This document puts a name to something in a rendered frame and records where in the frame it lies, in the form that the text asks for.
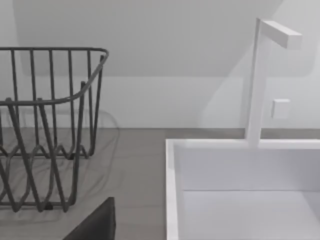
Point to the white sink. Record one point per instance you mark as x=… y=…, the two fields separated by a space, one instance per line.
x=175 y=190

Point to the tall white tap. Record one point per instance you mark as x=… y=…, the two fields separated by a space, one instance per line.
x=257 y=82

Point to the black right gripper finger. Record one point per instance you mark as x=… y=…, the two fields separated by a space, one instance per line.
x=100 y=225

